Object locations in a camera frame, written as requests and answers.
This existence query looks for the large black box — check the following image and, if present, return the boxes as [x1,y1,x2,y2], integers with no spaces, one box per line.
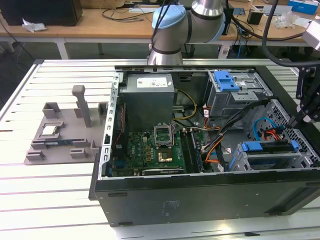
[0,0,83,27]

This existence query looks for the metal socket cover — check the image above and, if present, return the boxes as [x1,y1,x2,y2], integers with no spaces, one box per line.
[152,123,174,149]

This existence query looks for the wooden desk with clutter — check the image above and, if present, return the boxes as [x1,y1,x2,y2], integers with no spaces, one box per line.
[223,0,320,48]

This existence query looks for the small black open box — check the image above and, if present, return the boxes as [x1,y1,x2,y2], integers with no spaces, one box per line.
[246,8,265,25]

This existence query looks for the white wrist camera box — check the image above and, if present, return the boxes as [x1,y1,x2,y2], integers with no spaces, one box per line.
[301,19,320,51]

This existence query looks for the black sleeved wire bundle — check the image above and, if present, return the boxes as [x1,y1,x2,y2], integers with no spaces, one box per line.
[201,98,272,153]

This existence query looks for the orange red power wire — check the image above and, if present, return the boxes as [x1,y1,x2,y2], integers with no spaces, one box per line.
[264,124,292,141]

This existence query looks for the orange flat wire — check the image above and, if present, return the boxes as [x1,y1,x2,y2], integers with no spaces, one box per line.
[204,142,227,165]

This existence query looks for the white labelled box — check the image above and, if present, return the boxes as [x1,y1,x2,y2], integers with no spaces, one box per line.
[219,46,230,60]

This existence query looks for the clear plastic bags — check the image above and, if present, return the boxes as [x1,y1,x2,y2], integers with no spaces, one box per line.
[273,11,301,28]

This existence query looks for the blue RAM stick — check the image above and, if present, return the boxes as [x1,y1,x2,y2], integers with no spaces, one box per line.
[44,140,74,147]

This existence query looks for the black open PC case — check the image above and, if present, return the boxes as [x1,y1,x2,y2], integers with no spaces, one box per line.
[88,57,320,228]

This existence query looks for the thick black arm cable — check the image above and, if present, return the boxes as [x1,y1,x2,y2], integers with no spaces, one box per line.
[261,0,320,68]

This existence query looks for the blue cardboard box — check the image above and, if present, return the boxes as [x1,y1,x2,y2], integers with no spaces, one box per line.
[287,0,320,13]

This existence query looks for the black graphics card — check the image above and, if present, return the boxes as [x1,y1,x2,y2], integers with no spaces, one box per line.
[141,167,186,176]

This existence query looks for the yellow black wire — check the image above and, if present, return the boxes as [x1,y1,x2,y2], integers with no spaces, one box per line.
[173,89,198,121]

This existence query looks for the crumpled white paper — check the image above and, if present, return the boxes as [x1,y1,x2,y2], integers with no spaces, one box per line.
[21,17,48,33]

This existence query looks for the grey optical drive cage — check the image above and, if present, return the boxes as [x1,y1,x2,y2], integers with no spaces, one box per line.
[206,69,275,118]

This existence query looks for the black tower box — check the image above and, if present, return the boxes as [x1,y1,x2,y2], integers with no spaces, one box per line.
[223,7,235,36]

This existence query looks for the silver CPU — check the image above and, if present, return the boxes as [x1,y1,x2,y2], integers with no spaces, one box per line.
[41,126,60,137]

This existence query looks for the long wooden desk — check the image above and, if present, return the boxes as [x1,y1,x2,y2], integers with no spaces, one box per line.
[0,6,226,60]

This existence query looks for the RAM slot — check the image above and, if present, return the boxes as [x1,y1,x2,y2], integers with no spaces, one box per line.
[184,128,196,174]
[180,128,193,174]
[187,128,200,173]
[191,128,203,173]

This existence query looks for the grey metal disk bay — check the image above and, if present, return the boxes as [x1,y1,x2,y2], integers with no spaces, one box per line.
[229,139,313,172]

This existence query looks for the grey power supply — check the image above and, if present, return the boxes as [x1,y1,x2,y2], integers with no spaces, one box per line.
[118,73,176,123]

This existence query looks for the red fan wire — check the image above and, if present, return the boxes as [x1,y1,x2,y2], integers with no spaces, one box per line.
[119,104,125,145]

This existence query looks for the hard disk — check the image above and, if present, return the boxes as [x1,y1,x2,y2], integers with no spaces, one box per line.
[226,139,300,173]

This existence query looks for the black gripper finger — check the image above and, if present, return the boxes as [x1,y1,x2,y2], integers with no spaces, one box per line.
[289,67,316,127]
[302,84,320,123]

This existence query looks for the blue drive latch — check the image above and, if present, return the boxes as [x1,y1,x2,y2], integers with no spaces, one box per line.
[214,71,240,92]

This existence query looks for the black waste basket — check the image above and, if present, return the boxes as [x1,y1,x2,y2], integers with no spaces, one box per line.
[181,44,196,59]

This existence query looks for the thin black hanging cable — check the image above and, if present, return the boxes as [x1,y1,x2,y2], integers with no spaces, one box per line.
[148,0,177,52]

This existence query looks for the blue data wire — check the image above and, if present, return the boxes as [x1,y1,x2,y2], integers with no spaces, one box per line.
[252,116,286,141]

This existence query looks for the green motherboard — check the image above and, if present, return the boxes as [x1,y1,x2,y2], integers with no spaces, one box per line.
[111,119,210,177]

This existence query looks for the CPU socket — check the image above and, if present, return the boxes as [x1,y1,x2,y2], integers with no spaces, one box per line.
[156,146,175,164]

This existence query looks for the grey flat box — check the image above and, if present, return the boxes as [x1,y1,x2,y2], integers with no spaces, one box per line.
[263,4,293,17]

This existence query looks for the grey parts rack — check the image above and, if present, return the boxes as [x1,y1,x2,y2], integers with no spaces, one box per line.
[23,84,111,166]

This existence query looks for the blue hanging cable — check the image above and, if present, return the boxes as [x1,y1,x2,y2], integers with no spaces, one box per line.
[236,22,245,59]

